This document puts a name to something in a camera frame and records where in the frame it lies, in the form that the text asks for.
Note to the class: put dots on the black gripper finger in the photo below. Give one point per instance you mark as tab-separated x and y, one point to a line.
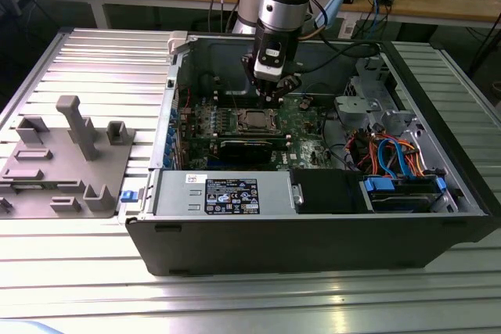
248	68
289	83

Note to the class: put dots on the CPU with silver top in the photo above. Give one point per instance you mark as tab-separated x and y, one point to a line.
256	119

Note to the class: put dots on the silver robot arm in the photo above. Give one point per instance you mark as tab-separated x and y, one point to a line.
282	9

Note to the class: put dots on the CPU socket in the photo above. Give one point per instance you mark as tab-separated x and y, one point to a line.
238	129

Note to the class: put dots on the round coin battery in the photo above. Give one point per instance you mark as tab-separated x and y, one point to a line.
303	105

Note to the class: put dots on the pale blue teach pendant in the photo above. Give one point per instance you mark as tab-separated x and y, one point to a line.
332	3

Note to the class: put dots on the green motherboard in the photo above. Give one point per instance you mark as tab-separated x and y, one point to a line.
305	154

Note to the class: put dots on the grey plastic case latch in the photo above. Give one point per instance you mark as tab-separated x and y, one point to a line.
178	41

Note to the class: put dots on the grey metal drive cage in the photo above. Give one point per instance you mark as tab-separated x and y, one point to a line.
364	105

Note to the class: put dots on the black graphics card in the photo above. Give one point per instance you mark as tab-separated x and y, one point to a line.
244	153

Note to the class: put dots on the black plastic drive box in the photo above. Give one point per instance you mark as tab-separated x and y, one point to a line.
326	191

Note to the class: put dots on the grey power supply unit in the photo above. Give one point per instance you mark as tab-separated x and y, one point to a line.
176	193

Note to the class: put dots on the hard disk in blue carrier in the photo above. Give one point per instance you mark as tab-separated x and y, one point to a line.
403	198

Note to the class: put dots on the black PC case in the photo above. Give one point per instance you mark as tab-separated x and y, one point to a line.
274	244

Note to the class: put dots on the blue plastic latch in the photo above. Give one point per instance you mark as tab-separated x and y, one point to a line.
127	196

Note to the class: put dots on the grey parts rack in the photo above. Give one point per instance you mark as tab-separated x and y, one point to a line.
58	177

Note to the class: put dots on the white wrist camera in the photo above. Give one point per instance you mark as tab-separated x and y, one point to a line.
270	62

